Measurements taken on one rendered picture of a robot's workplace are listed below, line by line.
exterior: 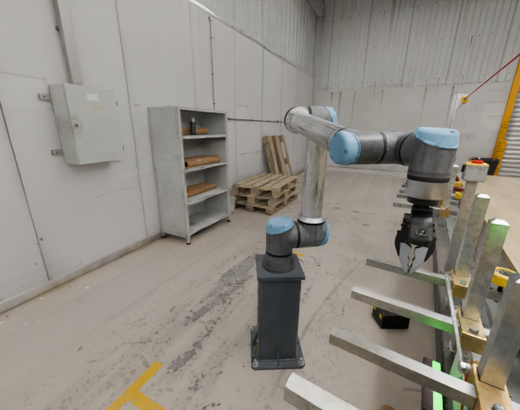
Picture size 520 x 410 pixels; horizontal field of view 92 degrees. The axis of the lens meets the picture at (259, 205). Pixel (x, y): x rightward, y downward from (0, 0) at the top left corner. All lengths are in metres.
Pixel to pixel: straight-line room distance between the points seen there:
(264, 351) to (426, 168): 1.35
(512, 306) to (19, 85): 2.76
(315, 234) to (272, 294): 0.40
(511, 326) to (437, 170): 0.33
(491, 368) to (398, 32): 8.41
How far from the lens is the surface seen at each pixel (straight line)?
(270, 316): 1.54
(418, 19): 8.82
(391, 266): 1.15
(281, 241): 1.33
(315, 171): 1.29
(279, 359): 1.76
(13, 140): 2.57
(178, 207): 3.06
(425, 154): 0.70
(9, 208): 2.60
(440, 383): 0.73
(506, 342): 0.70
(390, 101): 8.44
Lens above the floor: 1.35
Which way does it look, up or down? 17 degrees down
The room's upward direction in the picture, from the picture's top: 1 degrees clockwise
